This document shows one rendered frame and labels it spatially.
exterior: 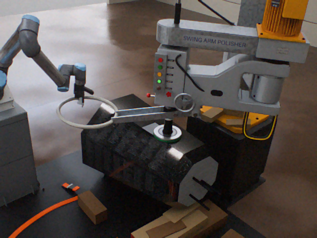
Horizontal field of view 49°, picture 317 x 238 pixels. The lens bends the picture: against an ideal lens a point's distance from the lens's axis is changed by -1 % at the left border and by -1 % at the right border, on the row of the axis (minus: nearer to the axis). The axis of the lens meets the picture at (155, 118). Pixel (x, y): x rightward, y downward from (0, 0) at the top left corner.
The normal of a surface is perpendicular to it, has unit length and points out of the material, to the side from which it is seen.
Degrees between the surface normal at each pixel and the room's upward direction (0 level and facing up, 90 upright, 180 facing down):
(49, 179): 0
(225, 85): 90
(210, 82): 90
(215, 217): 0
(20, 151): 90
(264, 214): 0
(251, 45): 90
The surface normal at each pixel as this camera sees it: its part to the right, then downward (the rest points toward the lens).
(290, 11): -0.20, 0.48
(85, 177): 0.05, -0.87
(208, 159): 0.64, 0.42
